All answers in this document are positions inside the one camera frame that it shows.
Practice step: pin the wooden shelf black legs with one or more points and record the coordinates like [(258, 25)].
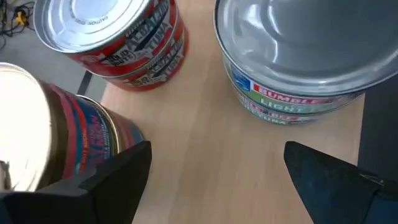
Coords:
[(202, 155)]

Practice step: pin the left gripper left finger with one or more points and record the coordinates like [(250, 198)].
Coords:
[(118, 186)]

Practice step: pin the red albacore tuna can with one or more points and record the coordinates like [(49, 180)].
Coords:
[(161, 71), (93, 21)]

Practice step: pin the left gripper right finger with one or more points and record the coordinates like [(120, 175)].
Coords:
[(326, 186)]

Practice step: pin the yellow power plug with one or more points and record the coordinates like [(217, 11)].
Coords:
[(20, 18)]

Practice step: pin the black table mat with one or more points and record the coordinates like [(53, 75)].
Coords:
[(382, 124)]

